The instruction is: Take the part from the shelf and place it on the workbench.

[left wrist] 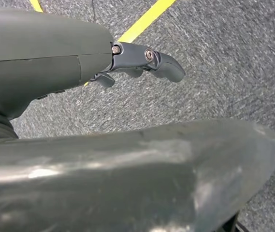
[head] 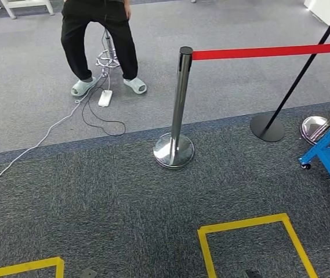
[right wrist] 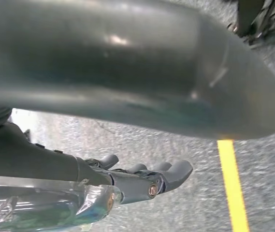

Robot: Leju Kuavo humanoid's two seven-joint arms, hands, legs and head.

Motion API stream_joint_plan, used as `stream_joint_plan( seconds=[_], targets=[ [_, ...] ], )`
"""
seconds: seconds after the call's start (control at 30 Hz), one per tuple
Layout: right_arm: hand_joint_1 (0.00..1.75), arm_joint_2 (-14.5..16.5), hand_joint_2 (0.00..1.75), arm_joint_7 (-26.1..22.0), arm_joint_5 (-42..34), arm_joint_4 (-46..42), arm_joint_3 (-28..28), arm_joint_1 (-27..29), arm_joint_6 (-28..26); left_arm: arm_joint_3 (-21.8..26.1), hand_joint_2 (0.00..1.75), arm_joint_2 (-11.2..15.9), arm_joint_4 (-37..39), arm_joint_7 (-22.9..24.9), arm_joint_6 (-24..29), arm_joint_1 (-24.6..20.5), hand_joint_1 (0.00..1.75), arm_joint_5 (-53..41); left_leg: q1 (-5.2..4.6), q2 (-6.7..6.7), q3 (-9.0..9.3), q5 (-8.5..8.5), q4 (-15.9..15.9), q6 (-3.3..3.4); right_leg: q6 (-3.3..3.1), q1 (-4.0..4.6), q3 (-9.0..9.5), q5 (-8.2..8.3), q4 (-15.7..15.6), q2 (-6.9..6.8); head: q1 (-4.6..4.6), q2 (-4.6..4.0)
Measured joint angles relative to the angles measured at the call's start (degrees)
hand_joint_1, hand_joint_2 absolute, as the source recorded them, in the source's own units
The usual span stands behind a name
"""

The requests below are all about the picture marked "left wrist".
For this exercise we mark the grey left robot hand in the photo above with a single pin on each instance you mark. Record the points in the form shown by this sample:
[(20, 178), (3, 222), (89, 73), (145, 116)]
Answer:
[(30, 54)]

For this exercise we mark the yellow floor tape square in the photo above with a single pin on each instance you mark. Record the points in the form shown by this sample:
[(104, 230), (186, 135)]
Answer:
[(146, 19)]

